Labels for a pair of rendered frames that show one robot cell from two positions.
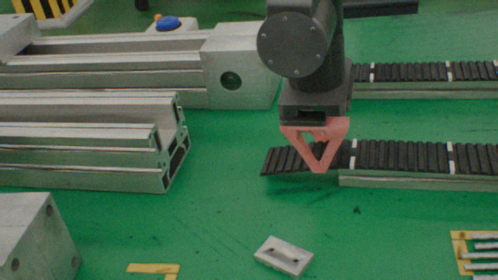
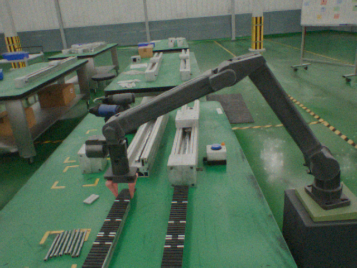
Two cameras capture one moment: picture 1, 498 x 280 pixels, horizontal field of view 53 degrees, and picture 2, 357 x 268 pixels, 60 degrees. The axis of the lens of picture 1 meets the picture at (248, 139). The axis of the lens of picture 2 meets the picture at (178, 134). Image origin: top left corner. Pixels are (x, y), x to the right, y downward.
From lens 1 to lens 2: 1.12 m
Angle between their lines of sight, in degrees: 68
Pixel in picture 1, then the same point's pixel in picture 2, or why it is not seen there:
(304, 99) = (109, 170)
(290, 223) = (105, 199)
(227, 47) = (170, 158)
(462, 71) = (175, 226)
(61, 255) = (95, 165)
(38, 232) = not seen: hidden behind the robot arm
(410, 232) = (93, 220)
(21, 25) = (190, 120)
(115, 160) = not seen: hidden behind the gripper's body
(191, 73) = not seen: hidden behind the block
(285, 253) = (91, 199)
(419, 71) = (178, 214)
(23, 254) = (83, 156)
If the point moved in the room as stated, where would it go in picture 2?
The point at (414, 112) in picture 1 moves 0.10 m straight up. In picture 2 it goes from (161, 222) to (158, 194)
